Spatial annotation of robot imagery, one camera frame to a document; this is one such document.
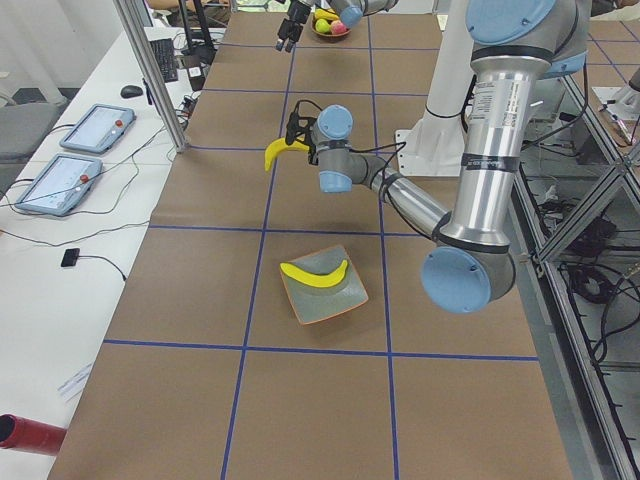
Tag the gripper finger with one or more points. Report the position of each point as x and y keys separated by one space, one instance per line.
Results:
x=293 y=33
x=283 y=34

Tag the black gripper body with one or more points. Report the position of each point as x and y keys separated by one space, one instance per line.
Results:
x=313 y=154
x=298 y=13

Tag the yellow banana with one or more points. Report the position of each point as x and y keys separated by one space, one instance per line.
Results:
x=277 y=147
x=314 y=280

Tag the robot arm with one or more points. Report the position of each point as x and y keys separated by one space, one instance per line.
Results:
x=514 y=45
x=350 y=12

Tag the wicker fruit basket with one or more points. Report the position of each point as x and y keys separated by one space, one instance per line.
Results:
x=329 y=16

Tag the grey square plate orange rim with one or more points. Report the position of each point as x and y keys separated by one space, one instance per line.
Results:
x=312 y=305

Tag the green pear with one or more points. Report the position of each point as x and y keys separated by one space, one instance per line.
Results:
x=322 y=26

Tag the red apple top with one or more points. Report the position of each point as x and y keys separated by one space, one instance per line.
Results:
x=338 y=28

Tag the black box white label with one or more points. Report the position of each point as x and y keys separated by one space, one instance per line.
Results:
x=195 y=71

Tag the black keyboard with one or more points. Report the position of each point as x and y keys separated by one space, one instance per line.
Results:
x=163 y=51

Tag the black computer mouse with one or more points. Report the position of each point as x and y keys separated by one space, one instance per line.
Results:
x=131 y=91

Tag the teach pendant far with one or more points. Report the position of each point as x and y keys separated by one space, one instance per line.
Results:
x=98 y=129

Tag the teach pendant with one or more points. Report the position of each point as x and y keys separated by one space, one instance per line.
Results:
x=98 y=129
x=61 y=185

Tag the brown paper table cover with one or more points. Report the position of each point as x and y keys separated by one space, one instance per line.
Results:
x=270 y=331

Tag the teach pendant near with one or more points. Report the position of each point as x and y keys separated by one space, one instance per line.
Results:
x=61 y=185

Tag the small black device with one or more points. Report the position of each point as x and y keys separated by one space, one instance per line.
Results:
x=70 y=257

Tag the red fire extinguisher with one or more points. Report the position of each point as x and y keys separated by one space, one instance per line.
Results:
x=30 y=436

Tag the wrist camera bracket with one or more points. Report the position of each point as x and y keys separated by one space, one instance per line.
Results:
x=299 y=127

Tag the aluminium frame post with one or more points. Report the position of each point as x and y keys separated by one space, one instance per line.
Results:
x=135 y=31

